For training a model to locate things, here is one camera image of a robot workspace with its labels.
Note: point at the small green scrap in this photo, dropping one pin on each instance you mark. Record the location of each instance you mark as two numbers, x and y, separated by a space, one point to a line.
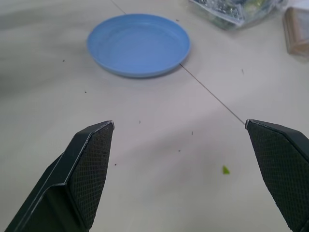
225 170

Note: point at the blue round plate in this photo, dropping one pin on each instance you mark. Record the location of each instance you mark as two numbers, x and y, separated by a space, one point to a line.
138 46

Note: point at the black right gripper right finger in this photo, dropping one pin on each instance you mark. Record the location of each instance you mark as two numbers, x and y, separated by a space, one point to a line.
282 164

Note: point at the clear beige plastic box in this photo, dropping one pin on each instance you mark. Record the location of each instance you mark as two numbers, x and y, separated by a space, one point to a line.
298 32

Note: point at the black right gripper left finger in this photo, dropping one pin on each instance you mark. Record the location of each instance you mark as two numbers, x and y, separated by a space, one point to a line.
82 174

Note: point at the clear plastic bag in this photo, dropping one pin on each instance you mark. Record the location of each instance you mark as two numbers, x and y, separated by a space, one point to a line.
224 12

